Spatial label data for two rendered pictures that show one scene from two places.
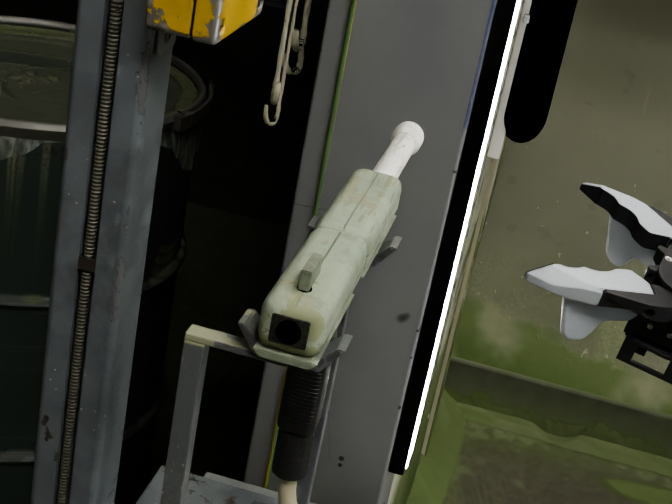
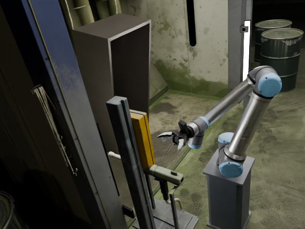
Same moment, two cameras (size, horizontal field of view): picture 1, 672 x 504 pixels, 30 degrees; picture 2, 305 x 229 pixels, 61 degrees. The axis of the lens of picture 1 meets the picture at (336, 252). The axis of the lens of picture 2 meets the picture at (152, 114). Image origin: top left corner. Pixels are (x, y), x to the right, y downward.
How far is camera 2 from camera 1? 1.07 m
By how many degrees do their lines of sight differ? 53
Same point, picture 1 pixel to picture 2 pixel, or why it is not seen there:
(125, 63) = (142, 177)
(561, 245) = not seen: hidden behind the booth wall
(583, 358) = not seen: hidden behind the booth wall
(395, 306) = (108, 177)
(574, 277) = (180, 145)
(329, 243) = (160, 170)
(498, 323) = not seen: hidden behind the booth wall
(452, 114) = (100, 146)
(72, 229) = (144, 204)
